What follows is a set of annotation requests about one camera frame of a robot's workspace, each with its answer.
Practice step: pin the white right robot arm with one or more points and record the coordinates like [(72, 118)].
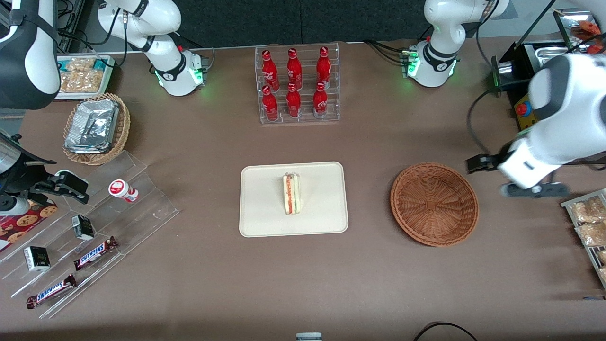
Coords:
[(161, 14)]

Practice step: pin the silver foil packs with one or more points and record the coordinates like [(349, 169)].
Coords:
[(92, 125)]

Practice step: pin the steel pan in machine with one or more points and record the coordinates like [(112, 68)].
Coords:
[(556, 48)]

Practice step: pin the clear case with orange packets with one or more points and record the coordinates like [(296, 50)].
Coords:
[(584, 31)]

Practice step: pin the red cola bottle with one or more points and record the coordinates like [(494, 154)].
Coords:
[(269, 71), (293, 102), (324, 66), (294, 70), (270, 105), (320, 100)]

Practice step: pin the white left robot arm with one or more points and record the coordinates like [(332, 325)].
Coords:
[(577, 109)]

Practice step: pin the clear acrylic bottle rack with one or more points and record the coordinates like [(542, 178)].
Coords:
[(305, 116)]

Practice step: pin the small black carton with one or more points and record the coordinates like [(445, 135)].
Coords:
[(83, 228), (37, 258)]

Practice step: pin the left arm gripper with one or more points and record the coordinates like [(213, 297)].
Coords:
[(494, 161)]

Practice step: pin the snickers chocolate bar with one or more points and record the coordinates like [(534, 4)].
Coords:
[(51, 291), (94, 253)]

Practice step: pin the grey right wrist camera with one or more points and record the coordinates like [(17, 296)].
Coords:
[(12, 206)]

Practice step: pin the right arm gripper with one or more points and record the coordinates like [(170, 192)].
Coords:
[(24, 177)]

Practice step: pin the cream plastic tray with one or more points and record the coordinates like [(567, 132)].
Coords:
[(265, 199)]

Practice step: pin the black yellow countertop machine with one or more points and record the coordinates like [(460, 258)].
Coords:
[(513, 64)]

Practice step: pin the light tan wicker basket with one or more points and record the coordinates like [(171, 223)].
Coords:
[(124, 128)]

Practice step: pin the grey tray with snack bags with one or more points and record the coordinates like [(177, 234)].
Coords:
[(589, 227)]

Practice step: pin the red cookie box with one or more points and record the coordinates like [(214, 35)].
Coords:
[(23, 222)]

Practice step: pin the triangular sandwich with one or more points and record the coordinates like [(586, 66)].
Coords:
[(291, 194)]

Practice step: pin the small grey white object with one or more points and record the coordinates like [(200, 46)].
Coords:
[(308, 336)]

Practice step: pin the white tray with snack bags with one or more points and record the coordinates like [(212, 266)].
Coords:
[(83, 78)]

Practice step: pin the red white yogurt bottle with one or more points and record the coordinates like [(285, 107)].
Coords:
[(120, 189)]

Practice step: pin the clear acrylic stepped stand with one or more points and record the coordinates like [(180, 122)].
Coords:
[(147, 208)]

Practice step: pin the brown round wicker basket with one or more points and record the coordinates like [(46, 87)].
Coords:
[(433, 203)]

